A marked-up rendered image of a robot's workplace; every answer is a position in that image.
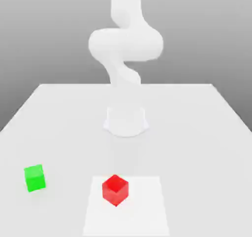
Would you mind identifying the small red cube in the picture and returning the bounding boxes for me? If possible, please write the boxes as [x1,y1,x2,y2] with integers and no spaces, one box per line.
[101,174,129,207]

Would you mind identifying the small green cube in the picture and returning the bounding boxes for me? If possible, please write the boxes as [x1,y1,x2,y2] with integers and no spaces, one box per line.
[23,164,46,193]

